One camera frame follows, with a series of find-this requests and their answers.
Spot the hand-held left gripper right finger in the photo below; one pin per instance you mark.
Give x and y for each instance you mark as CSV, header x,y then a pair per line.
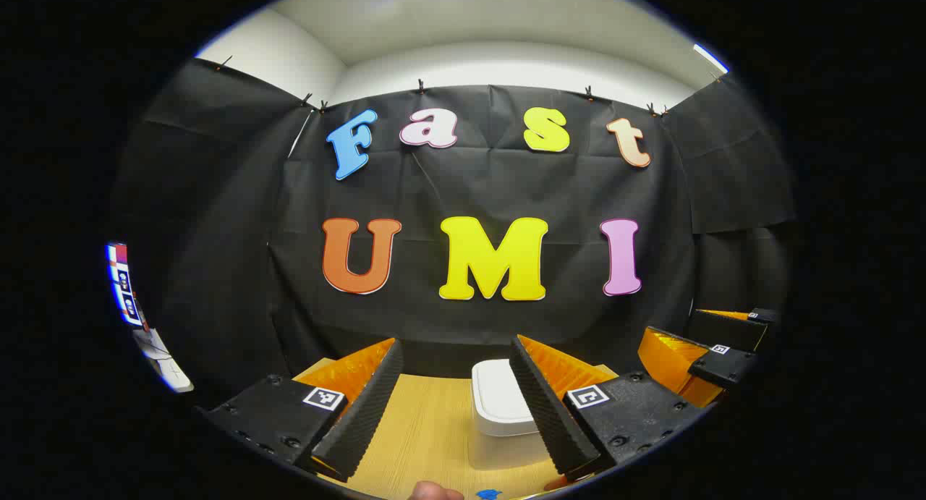
x,y
546,420

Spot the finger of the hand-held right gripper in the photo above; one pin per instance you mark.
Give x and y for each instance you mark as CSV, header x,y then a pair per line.
x,y
665,362
727,330

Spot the white desktop garbage bin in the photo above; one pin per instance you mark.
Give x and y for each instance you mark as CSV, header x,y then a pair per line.
x,y
499,399

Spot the white side table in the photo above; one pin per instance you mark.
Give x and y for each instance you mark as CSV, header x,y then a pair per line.
x,y
165,362

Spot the black backdrop cloth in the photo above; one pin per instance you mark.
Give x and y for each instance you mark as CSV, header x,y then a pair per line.
x,y
239,232

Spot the blue paper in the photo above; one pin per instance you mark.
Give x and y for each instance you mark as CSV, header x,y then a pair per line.
x,y
489,494

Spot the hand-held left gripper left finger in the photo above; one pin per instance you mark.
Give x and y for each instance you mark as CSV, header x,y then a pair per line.
x,y
369,413

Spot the computer monitor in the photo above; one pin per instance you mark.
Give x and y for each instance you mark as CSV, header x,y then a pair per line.
x,y
123,283

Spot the wooden desktop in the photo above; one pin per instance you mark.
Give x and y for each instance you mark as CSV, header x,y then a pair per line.
x,y
427,442

